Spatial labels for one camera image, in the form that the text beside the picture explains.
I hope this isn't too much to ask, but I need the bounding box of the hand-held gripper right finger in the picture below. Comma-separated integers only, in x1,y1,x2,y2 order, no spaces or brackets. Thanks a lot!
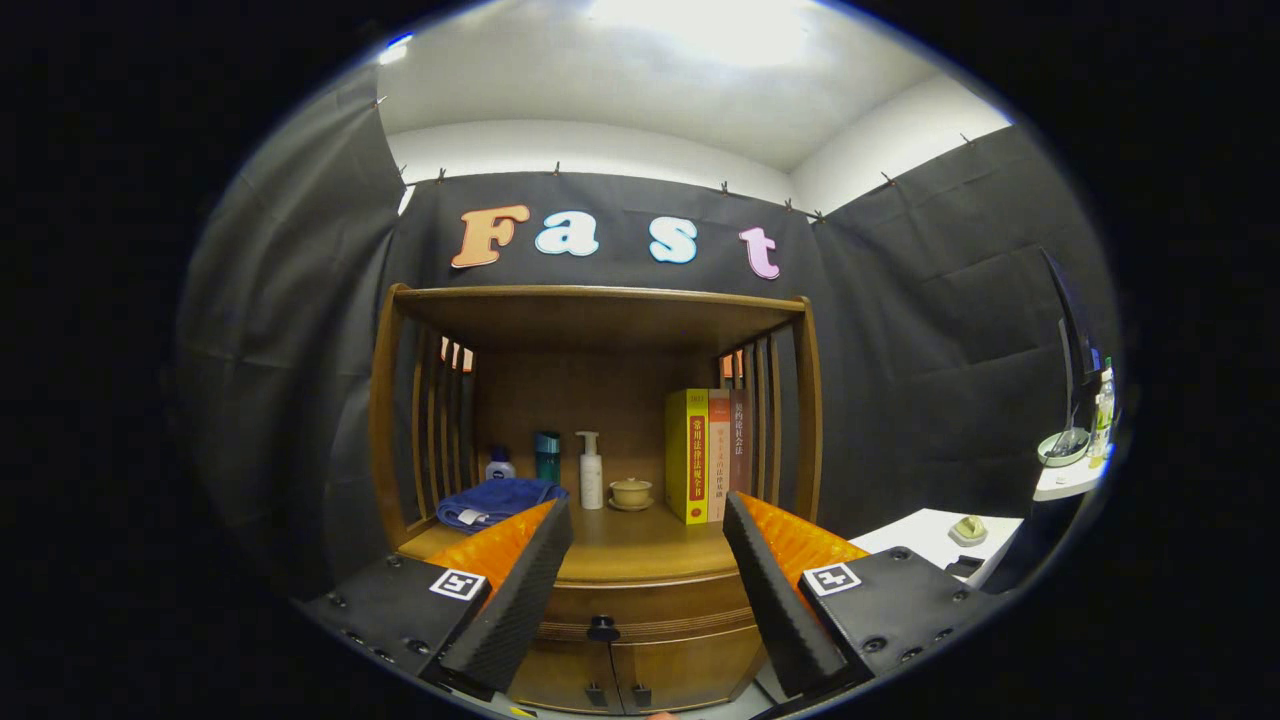
722,490,1006,699

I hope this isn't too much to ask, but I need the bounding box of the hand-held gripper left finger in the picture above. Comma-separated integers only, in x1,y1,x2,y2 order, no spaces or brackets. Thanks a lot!
295,497,575,701

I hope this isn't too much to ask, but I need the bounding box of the wooden drawer with black knob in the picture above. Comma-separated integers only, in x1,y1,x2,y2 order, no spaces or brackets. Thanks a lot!
538,572,766,643

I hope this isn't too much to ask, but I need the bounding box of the wooden cabinet door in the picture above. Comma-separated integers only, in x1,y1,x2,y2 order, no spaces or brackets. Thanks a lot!
610,625,769,713
510,640,613,716

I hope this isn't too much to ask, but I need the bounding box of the wooden countertop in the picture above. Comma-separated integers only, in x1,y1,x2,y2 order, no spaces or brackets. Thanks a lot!
398,500,746,586

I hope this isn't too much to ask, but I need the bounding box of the white side cabinet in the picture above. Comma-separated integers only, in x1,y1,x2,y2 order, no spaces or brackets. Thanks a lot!
850,508,1026,591

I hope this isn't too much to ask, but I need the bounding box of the wooden cabinet with slatted sides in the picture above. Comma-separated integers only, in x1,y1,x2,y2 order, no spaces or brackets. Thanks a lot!
368,283,824,716

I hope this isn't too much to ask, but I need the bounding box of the blue folded towel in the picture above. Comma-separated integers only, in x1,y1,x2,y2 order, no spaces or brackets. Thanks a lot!
436,477,569,532

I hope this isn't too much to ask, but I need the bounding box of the white pump bottle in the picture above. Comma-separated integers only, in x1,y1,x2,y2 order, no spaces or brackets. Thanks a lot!
576,431,605,511

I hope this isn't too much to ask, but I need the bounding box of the orange and white book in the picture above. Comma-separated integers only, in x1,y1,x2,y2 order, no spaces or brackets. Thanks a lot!
706,390,733,523

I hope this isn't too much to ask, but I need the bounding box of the brown book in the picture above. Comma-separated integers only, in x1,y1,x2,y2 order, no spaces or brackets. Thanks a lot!
728,390,753,496

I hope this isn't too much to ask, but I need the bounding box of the thick yellow book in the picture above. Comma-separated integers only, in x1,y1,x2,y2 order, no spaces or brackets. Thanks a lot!
665,389,713,526

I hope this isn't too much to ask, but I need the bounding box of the white side shelf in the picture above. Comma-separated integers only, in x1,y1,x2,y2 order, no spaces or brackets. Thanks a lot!
1032,455,1106,503

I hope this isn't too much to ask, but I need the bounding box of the pale green bowl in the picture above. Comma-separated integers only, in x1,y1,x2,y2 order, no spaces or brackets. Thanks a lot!
1038,428,1091,467

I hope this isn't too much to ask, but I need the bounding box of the green plastic bottle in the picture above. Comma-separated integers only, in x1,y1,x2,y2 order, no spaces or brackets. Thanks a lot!
1090,358,1117,466

